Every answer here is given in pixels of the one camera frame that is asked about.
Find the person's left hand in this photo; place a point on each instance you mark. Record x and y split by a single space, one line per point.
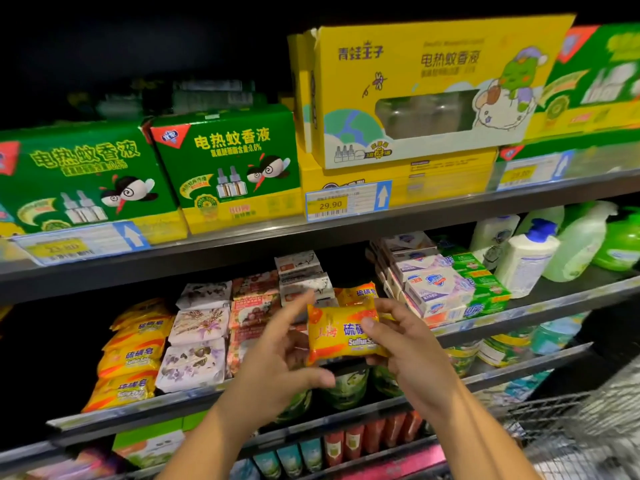
265 380

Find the person's right hand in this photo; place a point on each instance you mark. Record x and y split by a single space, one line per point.
420 355

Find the stack of white purple soap boxes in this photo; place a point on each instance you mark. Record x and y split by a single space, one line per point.
435 290

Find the stack of pink soap boxes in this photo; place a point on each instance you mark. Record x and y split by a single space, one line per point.
252 305

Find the stack of floral soap boxes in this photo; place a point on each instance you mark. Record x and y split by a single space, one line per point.
190 365

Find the yellow soap packet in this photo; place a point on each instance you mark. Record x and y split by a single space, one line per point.
340 333
120 393
130 360
142 311
140 333

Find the stack of yellow soap boxes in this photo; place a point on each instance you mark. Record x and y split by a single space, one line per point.
358 293

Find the stack of green soap boxes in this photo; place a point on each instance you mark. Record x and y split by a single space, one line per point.
485 290

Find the stack of white orange soap boxes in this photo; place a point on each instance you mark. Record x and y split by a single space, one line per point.
300 265

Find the white hand sanitizer bottle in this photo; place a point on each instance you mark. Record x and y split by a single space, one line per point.
492 235
525 263

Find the bright green hand sanitizer bottle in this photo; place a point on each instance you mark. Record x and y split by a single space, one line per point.
620 245

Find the row of blue white tubes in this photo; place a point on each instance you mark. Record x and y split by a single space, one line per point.
285 460

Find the row of red tubes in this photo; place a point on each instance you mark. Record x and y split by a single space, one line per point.
370 435

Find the teal packets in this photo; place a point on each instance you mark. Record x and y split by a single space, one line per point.
515 387

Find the pink flat pack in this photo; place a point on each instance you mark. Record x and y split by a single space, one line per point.
395 465

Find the green white carton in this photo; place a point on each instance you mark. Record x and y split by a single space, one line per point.
150 445

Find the white blue price tag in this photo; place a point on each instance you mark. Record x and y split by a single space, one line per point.
348 202
80 245
535 170

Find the flat yellow box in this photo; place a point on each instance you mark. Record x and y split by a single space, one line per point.
440 180

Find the row of pink orange packets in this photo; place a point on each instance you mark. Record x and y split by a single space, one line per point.
70 467

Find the green box mosquito print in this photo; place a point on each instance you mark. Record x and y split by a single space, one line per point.
80 175
230 165

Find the row of dark green packs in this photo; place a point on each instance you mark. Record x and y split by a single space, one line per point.
200 100

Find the large yellow box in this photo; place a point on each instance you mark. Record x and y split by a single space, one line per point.
420 65

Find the green yellow cartoon box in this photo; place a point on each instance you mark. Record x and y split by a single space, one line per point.
590 85

